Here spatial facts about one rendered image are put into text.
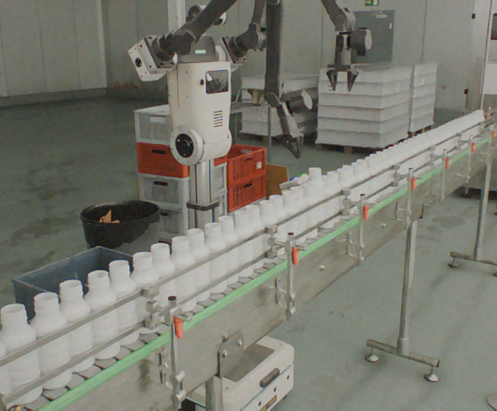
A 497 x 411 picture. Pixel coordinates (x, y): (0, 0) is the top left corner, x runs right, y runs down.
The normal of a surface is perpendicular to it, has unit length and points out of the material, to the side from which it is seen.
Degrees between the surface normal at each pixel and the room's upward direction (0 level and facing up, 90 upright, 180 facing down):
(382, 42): 90
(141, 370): 90
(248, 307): 90
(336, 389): 0
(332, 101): 90
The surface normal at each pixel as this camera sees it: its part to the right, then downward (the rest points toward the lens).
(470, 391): 0.00, -0.96
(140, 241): 0.67, 0.26
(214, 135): 0.83, 0.15
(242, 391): 0.42, -0.74
